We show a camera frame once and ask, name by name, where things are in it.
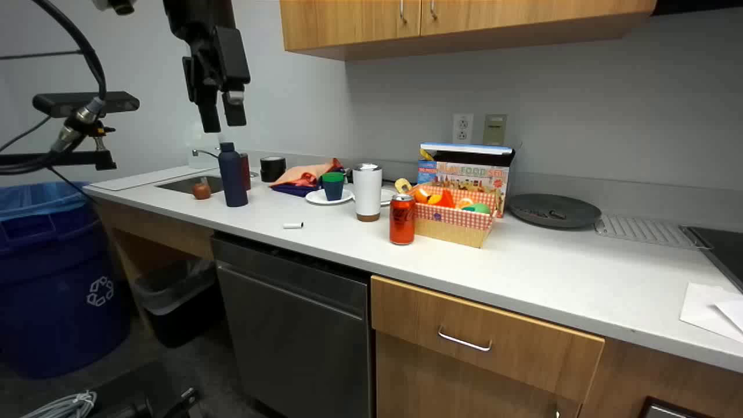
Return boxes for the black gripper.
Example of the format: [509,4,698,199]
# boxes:
[159,0,253,134]

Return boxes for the silver drawer handle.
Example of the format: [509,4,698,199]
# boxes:
[436,330,496,354]

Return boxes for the wooden drawer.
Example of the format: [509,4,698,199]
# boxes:
[368,274,607,406]

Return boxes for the sink faucet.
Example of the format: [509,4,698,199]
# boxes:
[191,145,223,167]

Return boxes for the dark blue bottle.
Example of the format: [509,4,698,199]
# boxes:
[215,139,250,208]

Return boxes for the black cup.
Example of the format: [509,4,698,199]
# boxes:
[258,155,288,185]

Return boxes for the small brown sink item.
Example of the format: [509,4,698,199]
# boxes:
[191,175,215,201]

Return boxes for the steel sink basin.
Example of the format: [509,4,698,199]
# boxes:
[155,172,227,196]

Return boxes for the orange cloth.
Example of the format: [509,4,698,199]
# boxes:
[270,158,345,193]

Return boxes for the dark blue cloth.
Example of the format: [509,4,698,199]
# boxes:
[270,181,321,199]

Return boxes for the white plate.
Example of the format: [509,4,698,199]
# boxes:
[301,185,358,208]

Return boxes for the blue cup green rim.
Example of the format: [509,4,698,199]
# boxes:
[321,168,347,204]

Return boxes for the white tumbler brown base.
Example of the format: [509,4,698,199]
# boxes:
[350,160,385,224]

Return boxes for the black trash bin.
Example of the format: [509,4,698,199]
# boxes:
[131,257,227,350]

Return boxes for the red soda can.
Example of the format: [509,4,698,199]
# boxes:
[387,193,419,247]

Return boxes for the blue recycling bin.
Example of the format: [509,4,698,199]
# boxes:
[0,181,134,381]

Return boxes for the blue toy food box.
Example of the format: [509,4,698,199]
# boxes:
[416,142,518,220]

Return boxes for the grey dishwasher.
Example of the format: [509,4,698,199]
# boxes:
[212,230,373,418]

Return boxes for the wooden upper cabinet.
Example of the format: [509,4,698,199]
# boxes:
[279,0,660,62]

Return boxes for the red checkered toy basket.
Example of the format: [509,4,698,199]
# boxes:
[408,182,503,251]

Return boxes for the black floor base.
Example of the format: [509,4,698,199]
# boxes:
[90,360,205,418]

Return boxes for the black round plate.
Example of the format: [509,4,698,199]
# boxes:
[506,193,603,231]

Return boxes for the wooden lower cabinet door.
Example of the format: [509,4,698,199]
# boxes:
[373,330,585,418]

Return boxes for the grey drying mat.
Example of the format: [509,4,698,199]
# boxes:
[592,213,702,247]

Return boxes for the black stovetop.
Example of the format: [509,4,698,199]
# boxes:
[681,224,743,295]

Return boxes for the white paper sheet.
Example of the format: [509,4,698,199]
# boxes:
[678,280,743,343]

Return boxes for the wooden lower cabinet panel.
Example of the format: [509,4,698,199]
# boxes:
[578,336,743,418]

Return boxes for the dark framed object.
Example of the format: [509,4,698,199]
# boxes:
[637,394,698,418]

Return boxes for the black bar camera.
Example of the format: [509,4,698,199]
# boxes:
[29,90,141,121]

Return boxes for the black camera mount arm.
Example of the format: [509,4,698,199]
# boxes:
[0,95,119,175]

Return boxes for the white wall outlet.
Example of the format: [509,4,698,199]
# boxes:
[450,110,475,145]

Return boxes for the grey wall switch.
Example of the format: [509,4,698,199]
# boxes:
[483,110,510,148]

